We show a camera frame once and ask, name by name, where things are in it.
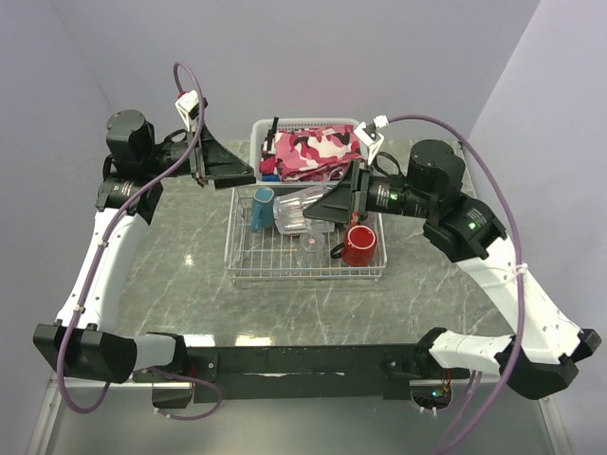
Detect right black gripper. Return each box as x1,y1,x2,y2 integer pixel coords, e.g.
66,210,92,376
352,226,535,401
303,157,436,224

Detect red mug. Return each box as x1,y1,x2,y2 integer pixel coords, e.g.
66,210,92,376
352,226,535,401
330,225,377,267

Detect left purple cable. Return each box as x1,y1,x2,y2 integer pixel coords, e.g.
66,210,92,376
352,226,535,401
55,61,224,421

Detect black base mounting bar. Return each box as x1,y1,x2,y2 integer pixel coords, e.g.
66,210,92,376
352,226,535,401
132,343,475,404

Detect purple cable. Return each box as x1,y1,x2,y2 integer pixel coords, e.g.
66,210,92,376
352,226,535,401
55,61,224,421
378,113,526,455

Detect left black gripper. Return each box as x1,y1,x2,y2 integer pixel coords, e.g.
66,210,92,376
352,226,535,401
143,117,256,190

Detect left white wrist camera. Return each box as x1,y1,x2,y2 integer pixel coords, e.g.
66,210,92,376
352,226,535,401
175,90,199,133

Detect white plastic basket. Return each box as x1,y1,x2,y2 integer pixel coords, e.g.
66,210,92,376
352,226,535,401
249,117,368,185

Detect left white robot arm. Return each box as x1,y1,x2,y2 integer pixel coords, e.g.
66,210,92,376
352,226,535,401
33,108,255,383

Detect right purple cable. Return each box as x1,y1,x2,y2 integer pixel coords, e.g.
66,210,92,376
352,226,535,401
378,113,526,455

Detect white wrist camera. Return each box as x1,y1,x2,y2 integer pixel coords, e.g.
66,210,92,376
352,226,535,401
175,90,199,133
354,115,389,166

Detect white wire dish rack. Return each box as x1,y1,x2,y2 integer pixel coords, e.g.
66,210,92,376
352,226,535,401
224,187,387,282

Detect black item in basket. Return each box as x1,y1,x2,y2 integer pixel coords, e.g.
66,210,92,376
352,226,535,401
261,117,279,157

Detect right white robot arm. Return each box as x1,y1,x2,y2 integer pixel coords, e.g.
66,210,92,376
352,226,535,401
303,139,601,400

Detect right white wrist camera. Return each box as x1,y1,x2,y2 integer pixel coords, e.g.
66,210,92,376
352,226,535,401
354,115,389,166

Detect pink camouflage cloth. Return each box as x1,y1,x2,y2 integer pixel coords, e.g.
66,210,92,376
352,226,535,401
258,124,363,183

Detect light blue mug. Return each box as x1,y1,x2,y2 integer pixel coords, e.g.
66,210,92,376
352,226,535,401
250,187,275,233

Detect clear glass cup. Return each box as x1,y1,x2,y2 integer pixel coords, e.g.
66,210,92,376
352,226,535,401
273,186,336,236
297,231,328,268

